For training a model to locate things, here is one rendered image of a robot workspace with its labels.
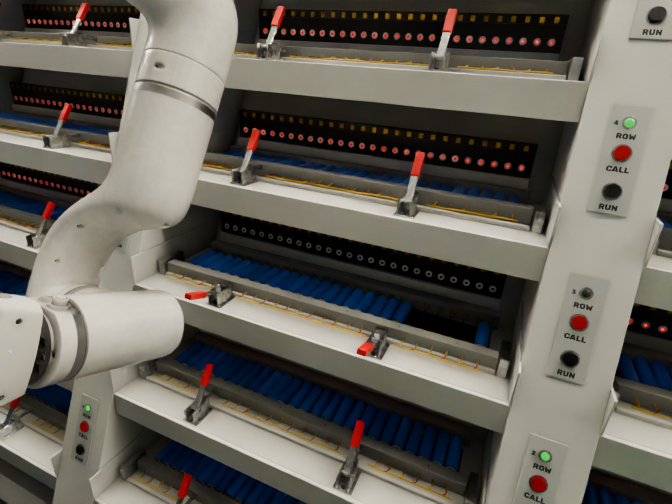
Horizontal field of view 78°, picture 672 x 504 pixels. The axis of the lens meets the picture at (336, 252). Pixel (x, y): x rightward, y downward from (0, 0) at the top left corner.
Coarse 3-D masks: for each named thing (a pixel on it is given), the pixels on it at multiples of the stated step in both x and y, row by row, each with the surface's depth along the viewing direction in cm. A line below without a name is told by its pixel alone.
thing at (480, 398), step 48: (192, 240) 81; (240, 240) 83; (144, 288) 70; (192, 288) 70; (432, 288) 70; (240, 336) 64; (288, 336) 60; (336, 336) 60; (384, 384) 56; (432, 384) 53; (480, 384) 53
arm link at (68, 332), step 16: (48, 304) 38; (64, 304) 38; (48, 320) 37; (64, 320) 37; (80, 320) 39; (64, 336) 37; (80, 336) 38; (64, 352) 37; (80, 352) 38; (48, 368) 37; (64, 368) 37; (32, 384) 38; (48, 384) 37
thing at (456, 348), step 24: (168, 264) 74; (192, 264) 73; (240, 288) 69; (264, 288) 67; (288, 312) 64; (312, 312) 64; (336, 312) 62; (360, 312) 63; (408, 336) 59; (432, 336) 58; (480, 360) 56
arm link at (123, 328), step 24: (96, 288) 47; (96, 312) 40; (120, 312) 43; (144, 312) 45; (168, 312) 48; (96, 336) 40; (120, 336) 42; (144, 336) 45; (168, 336) 48; (96, 360) 40; (120, 360) 43; (144, 360) 47
